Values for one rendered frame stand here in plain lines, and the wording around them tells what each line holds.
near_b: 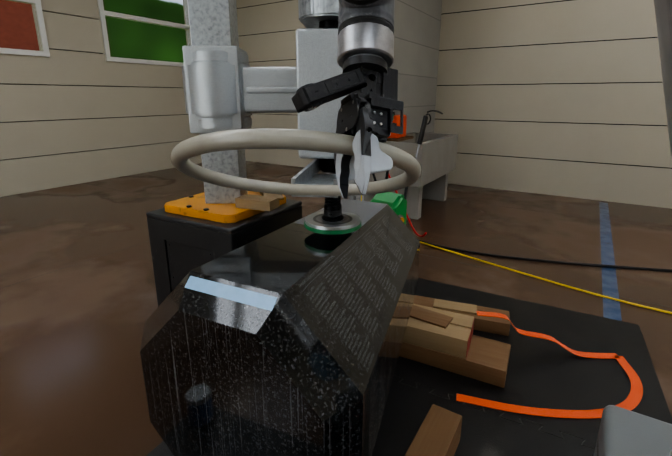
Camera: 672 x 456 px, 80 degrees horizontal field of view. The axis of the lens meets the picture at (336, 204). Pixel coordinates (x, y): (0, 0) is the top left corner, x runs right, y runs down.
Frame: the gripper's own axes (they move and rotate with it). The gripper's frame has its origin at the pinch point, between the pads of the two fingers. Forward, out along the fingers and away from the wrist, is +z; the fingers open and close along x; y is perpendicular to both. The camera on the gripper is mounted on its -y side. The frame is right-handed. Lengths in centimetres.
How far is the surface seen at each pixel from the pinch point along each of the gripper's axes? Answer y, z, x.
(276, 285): 6, 19, 56
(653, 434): 42, 35, -17
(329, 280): 25, 19, 62
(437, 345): 106, 54, 109
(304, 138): -7.7, -6.5, -0.2
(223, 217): 5, -5, 142
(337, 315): 25, 28, 54
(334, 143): -3.3, -6.1, -1.2
